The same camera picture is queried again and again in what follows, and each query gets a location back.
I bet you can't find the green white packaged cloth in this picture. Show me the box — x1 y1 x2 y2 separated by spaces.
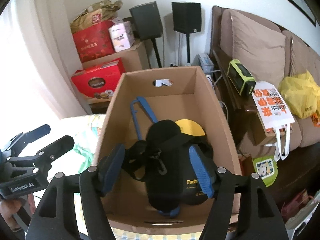
73 144 94 173

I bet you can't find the person's left hand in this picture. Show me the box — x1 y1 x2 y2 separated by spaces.
0 199 22 231

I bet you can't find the yellow blue checkered cloth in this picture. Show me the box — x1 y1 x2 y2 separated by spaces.
61 114 201 239

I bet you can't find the green panda hand fan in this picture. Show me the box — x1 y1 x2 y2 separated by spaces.
253 156 278 187

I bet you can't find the black bag with yellow text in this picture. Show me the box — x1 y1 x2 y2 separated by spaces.
122 120 213 218

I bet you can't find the yellow round disc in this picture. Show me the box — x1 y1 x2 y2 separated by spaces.
175 119 206 137

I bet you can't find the white curtain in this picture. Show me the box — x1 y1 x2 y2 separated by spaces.
1 0 90 141

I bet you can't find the dark wooden side table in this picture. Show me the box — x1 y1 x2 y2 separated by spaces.
87 98 111 114

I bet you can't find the white orange tote bag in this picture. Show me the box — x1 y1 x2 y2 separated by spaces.
252 81 295 161

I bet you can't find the blue plastic hanger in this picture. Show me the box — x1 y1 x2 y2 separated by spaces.
130 96 158 140

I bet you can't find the red collection gift box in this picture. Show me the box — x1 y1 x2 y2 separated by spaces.
71 58 125 99

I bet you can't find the open cardboard box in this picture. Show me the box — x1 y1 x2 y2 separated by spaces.
94 67 241 235

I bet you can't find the green black radio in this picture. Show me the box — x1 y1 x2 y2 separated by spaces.
227 59 256 98

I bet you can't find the yellow plastic bag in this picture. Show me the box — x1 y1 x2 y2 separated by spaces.
278 70 319 119

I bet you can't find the red gift bag upper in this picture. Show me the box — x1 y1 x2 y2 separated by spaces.
73 20 115 63

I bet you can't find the large brown cardboard box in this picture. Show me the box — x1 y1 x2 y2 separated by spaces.
82 40 150 72

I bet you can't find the beige sofa cushion left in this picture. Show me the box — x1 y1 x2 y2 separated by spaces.
220 9 286 87

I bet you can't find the beige sofa cushion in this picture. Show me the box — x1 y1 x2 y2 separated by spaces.
220 9 286 87
282 30 319 147

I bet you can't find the white pink tissue pack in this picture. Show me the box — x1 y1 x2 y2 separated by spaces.
109 21 135 53

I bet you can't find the beige sofa cushion right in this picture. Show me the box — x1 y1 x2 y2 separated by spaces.
282 30 319 147

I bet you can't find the brown paper bag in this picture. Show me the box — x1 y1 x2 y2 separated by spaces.
69 0 123 34

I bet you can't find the left black speaker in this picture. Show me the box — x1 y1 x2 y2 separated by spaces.
130 2 163 41

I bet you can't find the black speaker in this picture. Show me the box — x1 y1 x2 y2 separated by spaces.
130 2 163 41
171 2 202 34

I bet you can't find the right black speaker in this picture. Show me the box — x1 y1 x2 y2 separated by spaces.
171 2 202 34

